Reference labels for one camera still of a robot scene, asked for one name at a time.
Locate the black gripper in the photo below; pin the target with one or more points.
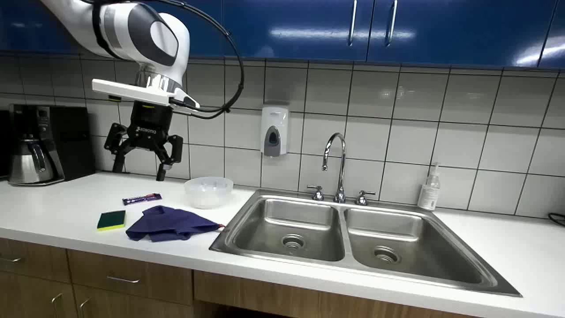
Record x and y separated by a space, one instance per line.
150 124

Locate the blue cloth towel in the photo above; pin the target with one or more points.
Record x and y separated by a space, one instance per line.
169 223

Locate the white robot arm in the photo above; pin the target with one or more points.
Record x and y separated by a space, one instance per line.
117 28

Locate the clear plastic bowl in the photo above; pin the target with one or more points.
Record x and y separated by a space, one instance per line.
208 191

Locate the purple snack wrapper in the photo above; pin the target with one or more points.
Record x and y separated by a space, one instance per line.
141 198

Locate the black coffee maker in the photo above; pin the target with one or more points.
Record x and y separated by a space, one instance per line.
71 134

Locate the green and yellow sponge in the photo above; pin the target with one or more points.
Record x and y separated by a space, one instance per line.
111 219

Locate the steel coffee carafe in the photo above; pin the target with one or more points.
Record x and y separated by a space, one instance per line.
32 164

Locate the wide wooden drawer front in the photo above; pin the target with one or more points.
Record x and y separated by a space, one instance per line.
152 276

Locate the silver drawer pull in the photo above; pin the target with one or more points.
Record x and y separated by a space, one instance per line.
124 279
12 260

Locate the narrow wooden drawer front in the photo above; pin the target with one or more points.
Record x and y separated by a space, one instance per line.
41 258

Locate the wooden base cabinet door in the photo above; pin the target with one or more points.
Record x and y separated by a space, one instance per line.
28 297
141 306

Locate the silver base cabinet pull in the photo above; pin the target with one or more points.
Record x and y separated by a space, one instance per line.
56 297
83 302

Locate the chrome gooseneck faucet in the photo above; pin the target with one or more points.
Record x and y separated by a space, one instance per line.
339 177

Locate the wooden sink front panel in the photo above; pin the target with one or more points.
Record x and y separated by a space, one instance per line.
282 297

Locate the stainless steel double sink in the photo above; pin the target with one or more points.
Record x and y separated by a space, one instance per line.
328 247

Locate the clear soap pump bottle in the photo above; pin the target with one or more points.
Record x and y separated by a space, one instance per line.
427 194

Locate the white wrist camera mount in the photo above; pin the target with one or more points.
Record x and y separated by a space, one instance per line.
134 88

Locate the white wall soap dispenser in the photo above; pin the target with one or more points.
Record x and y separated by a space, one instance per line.
274 129

